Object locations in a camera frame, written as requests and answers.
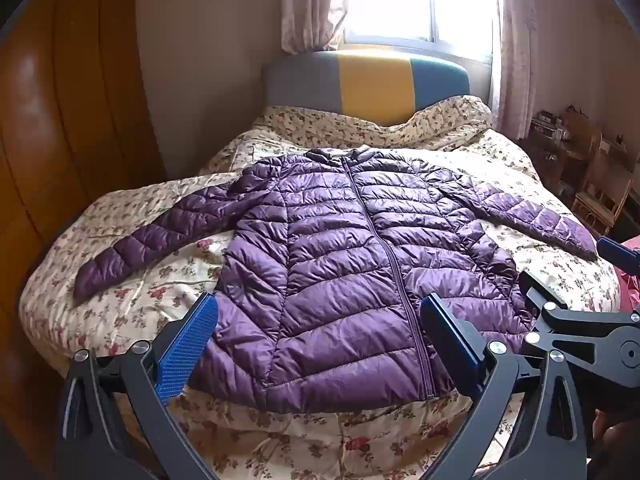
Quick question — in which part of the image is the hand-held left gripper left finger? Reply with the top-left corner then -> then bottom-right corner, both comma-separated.
60,292 -> 221,480

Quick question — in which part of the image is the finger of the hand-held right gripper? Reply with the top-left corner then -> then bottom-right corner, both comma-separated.
596,236 -> 640,277
519,270 -> 640,361

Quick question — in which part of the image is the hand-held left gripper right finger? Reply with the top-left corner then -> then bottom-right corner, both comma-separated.
421,294 -> 592,480

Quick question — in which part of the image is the purple quilted down jacket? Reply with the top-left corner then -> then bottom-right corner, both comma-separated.
74,145 -> 599,403

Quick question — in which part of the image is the pink cloth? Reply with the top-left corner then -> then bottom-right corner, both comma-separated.
612,234 -> 640,313

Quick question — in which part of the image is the large-rose floral quilt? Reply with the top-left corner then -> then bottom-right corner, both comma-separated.
17,127 -> 623,480

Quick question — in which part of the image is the rattan wooden chair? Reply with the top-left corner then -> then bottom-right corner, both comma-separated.
571,129 -> 634,227

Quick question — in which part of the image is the cluttered wooden desk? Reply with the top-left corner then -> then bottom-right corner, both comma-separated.
529,104 -> 603,183

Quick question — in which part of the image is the pink floral curtain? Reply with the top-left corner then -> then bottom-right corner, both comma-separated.
492,0 -> 540,141
280,0 -> 359,54

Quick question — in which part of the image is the wooden wardrobe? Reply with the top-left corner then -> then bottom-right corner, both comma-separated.
0,0 -> 169,441

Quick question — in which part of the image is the grey yellow teal headboard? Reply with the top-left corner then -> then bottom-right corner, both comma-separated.
262,49 -> 471,113

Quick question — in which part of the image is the window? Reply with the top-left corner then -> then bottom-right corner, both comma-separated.
344,0 -> 497,59

